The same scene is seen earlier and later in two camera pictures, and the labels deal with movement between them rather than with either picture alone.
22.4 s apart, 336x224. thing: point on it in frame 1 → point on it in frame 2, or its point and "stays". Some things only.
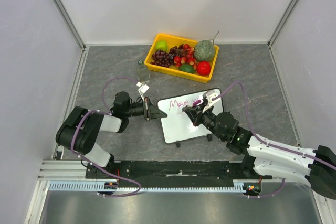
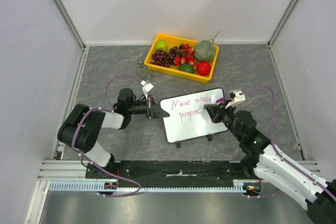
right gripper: [200, 115] → [214, 114]
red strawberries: [186, 56] stays
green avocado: [188, 67] stays
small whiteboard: [176, 126] stays
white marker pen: [201, 103] → [216, 103]
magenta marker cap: [196, 102] → [220, 99]
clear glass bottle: [142, 71] stays
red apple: [203, 68] stays
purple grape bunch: [164, 59] stays
